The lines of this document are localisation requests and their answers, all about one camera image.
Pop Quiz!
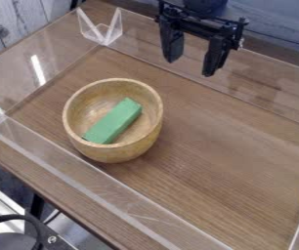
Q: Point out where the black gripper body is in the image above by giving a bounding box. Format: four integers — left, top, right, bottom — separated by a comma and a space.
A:
154, 0, 247, 50

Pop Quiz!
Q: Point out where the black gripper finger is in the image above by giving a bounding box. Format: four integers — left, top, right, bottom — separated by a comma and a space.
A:
158, 17, 183, 63
202, 35, 230, 77

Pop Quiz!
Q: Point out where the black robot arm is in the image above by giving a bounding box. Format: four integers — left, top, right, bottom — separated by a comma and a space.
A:
154, 0, 249, 77

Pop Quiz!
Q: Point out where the green rectangular block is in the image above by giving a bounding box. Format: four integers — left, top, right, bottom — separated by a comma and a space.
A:
82, 98, 142, 145

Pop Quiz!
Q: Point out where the brown wooden bowl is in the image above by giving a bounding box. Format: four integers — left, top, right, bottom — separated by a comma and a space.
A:
62, 78, 162, 163

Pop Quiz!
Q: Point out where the black table leg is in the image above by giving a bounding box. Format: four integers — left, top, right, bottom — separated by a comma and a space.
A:
29, 194, 45, 219

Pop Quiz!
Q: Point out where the clear acrylic tray wall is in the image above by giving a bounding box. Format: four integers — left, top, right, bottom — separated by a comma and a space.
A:
0, 0, 299, 250

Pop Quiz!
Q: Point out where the clear acrylic corner bracket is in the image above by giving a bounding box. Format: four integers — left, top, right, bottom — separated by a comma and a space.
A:
77, 8, 122, 46

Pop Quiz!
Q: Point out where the black metal bracket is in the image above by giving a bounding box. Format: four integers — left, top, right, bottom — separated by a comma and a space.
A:
25, 215, 78, 250

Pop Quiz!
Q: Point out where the black cable loop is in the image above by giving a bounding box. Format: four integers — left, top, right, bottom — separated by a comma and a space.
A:
0, 213, 45, 250

